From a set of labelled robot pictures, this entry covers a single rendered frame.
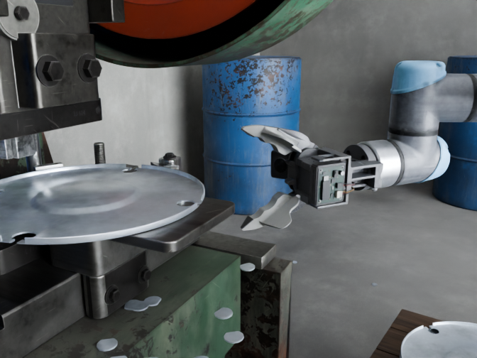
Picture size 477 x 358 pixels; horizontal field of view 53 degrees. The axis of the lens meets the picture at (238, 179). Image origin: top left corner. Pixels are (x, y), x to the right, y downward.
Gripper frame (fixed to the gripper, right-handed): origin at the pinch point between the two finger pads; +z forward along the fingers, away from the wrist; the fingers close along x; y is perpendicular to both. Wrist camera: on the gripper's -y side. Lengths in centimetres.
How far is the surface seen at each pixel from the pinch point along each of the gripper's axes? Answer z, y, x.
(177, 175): 7.4, -5.0, -0.2
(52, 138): 12, -168, 25
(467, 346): -47, 5, 39
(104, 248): 20.0, 6.1, 4.1
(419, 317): -52, -12, 43
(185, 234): 13.5, 16.1, -0.2
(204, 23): -4.2, -22.8, -21.2
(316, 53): -193, -264, -5
